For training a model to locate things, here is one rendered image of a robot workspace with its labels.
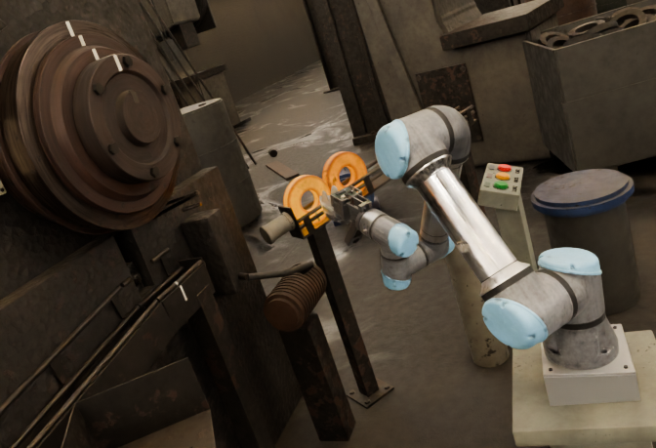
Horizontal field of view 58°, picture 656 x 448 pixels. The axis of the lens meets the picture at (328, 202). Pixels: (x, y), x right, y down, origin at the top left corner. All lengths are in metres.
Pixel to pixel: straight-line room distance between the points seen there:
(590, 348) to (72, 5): 1.44
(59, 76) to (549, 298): 1.05
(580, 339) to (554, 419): 0.17
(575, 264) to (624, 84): 1.94
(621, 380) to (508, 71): 2.57
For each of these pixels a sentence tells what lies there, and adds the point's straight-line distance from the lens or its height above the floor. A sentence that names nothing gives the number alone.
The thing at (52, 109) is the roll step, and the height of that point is 1.19.
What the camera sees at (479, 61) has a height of 0.68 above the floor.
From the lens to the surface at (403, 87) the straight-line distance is 3.95.
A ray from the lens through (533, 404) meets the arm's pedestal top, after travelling 1.43.
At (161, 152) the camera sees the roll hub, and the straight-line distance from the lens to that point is 1.42.
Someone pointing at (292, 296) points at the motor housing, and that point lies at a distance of 1.68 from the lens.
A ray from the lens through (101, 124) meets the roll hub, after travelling 1.28.
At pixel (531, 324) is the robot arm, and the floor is 0.56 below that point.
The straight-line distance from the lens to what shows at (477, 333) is 2.00.
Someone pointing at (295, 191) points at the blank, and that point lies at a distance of 1.76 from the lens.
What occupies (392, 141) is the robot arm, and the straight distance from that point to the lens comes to 1.25.
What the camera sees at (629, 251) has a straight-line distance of 2.20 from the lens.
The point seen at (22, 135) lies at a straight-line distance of 1.27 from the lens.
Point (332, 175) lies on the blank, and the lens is 1.83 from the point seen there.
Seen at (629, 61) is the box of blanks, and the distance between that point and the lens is 3.13.
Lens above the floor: 1.20
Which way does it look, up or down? 17 degrees down
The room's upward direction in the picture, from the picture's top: 18 degrees counter-clockwise
